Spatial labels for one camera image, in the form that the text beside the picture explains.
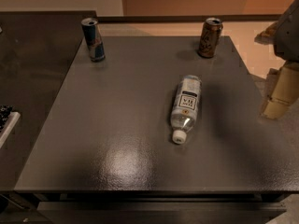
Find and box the blue redbull can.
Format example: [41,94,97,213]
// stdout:
[81,18,106,62]

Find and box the brown soda can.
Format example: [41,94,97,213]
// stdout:
[198,17,223,58]

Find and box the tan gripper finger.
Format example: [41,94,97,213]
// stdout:
[261,61,299,119]

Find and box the clear plastic water bottle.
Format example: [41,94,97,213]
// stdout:
[170,75,202,145]

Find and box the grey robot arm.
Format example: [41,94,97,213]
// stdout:
[261,0,299,119]

